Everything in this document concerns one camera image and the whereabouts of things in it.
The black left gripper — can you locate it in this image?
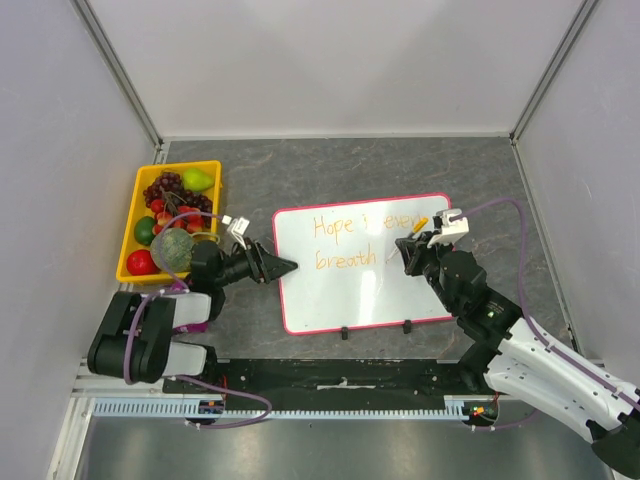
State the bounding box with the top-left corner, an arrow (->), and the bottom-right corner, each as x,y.
213,237 -> 297,288

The yellow capped marker pen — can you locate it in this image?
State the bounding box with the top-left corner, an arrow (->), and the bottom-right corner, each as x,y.
385,217 -> 429,263

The pink framed whiteboard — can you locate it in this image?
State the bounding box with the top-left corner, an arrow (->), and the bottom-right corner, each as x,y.
272,193 -> 451,335

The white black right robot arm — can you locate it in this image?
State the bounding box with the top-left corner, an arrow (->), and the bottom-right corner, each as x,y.
395,232 -> 639,479

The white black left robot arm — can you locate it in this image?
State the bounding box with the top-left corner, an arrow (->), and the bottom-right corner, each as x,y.
87,240 -> 298,393

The pale green melon stem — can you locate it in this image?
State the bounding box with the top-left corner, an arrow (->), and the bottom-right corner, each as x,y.
190,231 -> 221,244

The purple snack packet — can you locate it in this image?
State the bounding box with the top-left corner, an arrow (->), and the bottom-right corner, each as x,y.
168,290 -> 211,333

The red cherry cluster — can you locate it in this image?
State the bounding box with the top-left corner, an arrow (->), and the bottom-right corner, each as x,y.
150,199 -> 205,235

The green netted melon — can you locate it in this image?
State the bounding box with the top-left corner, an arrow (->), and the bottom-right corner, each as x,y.
150,228 -> 195,273

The green pear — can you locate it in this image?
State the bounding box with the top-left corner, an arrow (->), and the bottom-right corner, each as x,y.
182,167 -> 215,192

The purple grape bunch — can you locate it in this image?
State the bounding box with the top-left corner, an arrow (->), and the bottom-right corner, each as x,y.
143,171 -> 213,227

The green lime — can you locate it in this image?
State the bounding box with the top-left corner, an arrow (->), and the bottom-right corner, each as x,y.
134,216 -> 156,246

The red apple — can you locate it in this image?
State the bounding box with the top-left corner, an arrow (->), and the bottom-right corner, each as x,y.
126,249 -> 159,276

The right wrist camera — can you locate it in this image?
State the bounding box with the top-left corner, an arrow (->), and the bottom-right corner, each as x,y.
427,209 -> 469,247

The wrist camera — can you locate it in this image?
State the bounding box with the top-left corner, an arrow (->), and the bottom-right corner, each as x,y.
427,209 -> 469,247
221,215 -> 250,249

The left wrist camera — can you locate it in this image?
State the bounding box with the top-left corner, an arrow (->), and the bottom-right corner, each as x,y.
221,215 -> 250,249

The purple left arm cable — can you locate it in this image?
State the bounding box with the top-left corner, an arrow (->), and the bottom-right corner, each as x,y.
121,211 -> 274,432

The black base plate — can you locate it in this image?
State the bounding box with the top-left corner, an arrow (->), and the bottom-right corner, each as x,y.
162,357 -> 521,413

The white slotted cable duct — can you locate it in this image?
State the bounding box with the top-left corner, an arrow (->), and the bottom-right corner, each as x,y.
92,395 -> 476,419

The aluminium frame rail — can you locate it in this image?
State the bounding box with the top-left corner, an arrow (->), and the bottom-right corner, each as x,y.
71,358 -> 165,398

